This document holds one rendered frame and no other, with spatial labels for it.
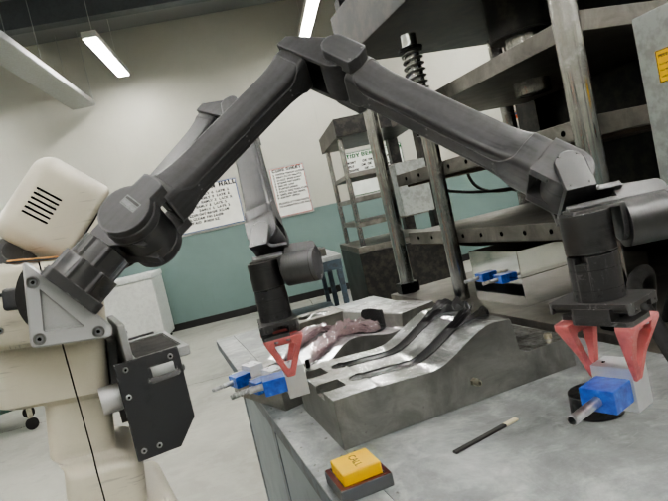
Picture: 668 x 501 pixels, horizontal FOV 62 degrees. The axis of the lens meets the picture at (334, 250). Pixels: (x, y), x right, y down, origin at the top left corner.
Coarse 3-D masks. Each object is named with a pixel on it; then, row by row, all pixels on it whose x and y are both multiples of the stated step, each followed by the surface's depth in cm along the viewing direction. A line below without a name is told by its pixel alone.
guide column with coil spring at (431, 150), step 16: (416, 80) 196; (432, 144) 198; (432, 160) 198; (432, 176) 199; (432, 192) 202; (448, 208) 200; (448, 224) 200; (448, 240) 201; (448, 256) 202; (464, 272) 202; (464, 288) 202
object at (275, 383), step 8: (264, 376) 100; (272, 376) 98; (280, 376) 97; (296, 376) 97; (304, 376) 97; (264, 384) 96; (272, 384) 96; (280, 384) 97; (288, 384) 97; (296, 384) 97; (304, 384) 97; (240, 392) 97; (248, 392) 97; (256, 392) 98; (264, 392) 96; (272, 392) 97; (280, 392) 97; (288, 392) 97; (296, 392) 97; (304, 392) 97
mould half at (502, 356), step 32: (416, 320) 126; (448, 320) 115; (480, 320) 108; (416, 352) 113; (448, 352) 104; (480, 352) 104; (512, 352) 106; (544, 352) 108; (320, 384) 106; (352, 384) 101; (384, 384) 98; (416, 384) 100; (448, 384) 102; (512, 384) 106; (320, 416) 107; (352, 416) 96; (384, 416) 98; (416, 416) 100
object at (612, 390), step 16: (592, 368) 68; (608, 368) 66; (624, 368) 65; (592, 384) 66; (608, 384) 65; (624, 384) 64; (640, 384) 65; (592, 400) 63; (608, 400) 63; (624, 400) 64; (640, 400) 65; (576, 416) 61
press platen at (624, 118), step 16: (608, 112) 135; (624, 112) 137; (640, 112) 138; (560, 128) 142; (608, 128) 135; (624, 128) 137; (448, 160) 195; (464, 160) 186; (400, 176) 234; (416, 176) 221
